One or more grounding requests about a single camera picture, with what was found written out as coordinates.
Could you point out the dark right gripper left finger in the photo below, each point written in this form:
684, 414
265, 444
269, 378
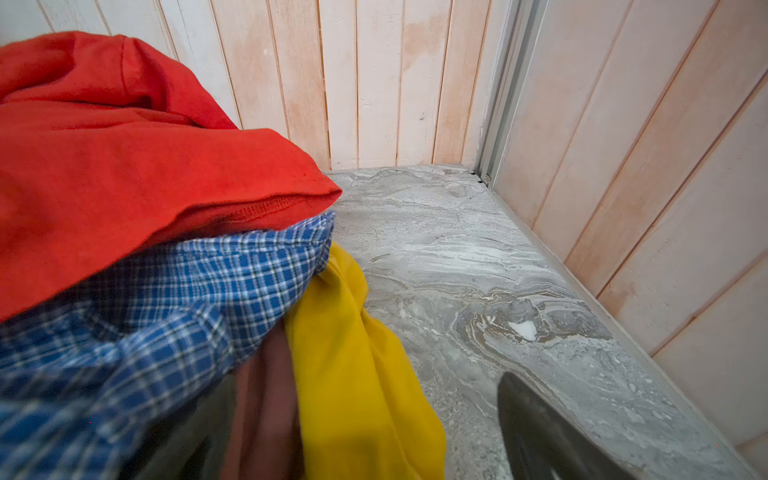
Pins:
189, 443

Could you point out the dusty rose cloth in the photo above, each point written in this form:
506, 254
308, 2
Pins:
265, 441

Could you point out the blue plaid shirt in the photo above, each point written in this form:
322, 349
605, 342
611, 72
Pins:
85, 374

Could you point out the red cloth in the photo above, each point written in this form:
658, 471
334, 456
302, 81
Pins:
109, 147

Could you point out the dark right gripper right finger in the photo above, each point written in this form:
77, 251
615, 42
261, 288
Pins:
541, 443

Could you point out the aluminium frame rail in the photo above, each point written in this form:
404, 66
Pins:
519, 36

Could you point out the yellow cloth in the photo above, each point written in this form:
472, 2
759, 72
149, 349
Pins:
362, 411

